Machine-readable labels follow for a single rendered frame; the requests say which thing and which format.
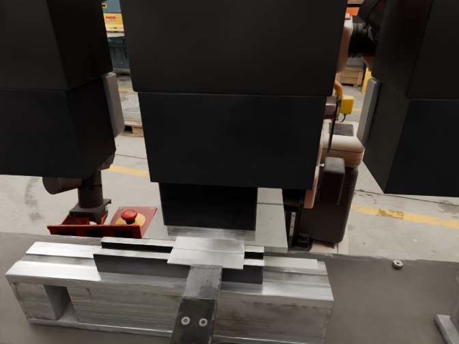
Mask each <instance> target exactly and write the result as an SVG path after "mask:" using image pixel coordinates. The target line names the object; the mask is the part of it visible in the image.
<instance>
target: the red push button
mask: <svg viewBox="0 0 459 344"><path fill-rule="evenodd" d="M136 217H137V211H136V210H133V209H129V210H125V211H123V212H122V213H121V218H122V219H123V220H125V221H126V224H128V225H131V224H133V223H134V222H135V218H136Z"/></svg>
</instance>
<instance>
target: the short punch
mask: <svg viewBox="0 0 459 344"><path fill-rule="evenodd" d="M158 187H159V193H160V198H161V208H162V214H163V224H164V226H167V233H168V236H178V237H190V238H210V239H221V240H242V241H253V242H254V241H255V229H256V216H257V203H258V188H254V187H239V186H213V185H199V184H172V183H158Z"/></svg>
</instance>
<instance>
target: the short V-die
mask: <svg viewBox="0 0 459 344"><path fill-rule="evenodd" d="M149 241H150V240H142V239H132V238H111V237H103V239H102V240H101V244H102V248H96V249H95V250H94V252H93V253H92V255H93V258H94V261H95V264H96V269H97V271H98V272H109V273H118V274H136V275H145V276H162V277H172V278H187V277H188V275H189V270H190V267H191V266H187V265H178V264H170V263H167V262H168V259H169V256H170V254H171V251H172V249H173V246H171V245H160V244H148V243H149ZM263 258H264V252H262V251H251V250H245V256H244V263H243V270H236V269H227V268H223V273H222V278H221V281H225V282H235V283H252V284H261V285H262V281H263V271H264V260H263Z"/></svg>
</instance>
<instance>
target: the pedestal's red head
mask: <svg viewBox="0 0 459 344"><path fill-rule="evenodd" d="M129 209H133V210H136V211H137V213H138V214H142V215H143V216H144V217H145V223H144V224H143V226H141V227H140V226H139V225H116V224H115V223H116V221H117V220H118V219H119V218H120V217H121V213H122V212H123V211H125V210H129ZM156 211H157V206H119V207H118V209H117V211H116V212H115V214H114V216H113V218H112V219H111V222H110V223H109V225H79V224H78V223H77V221H76V220H75V217H70V216H69V213H68V215H67V216H66V217H65V218H64V220H63V221H62V222H61V225H47V229H49V231H50V234H51V235H70V236H81V237H91V238H103V237H111V238H132V239H143V236H144V234H145V232H146V231H147V229H148V227H149V225H150V223H151V221H152V219H153V217H154V215H155V213H156Z"/></svg>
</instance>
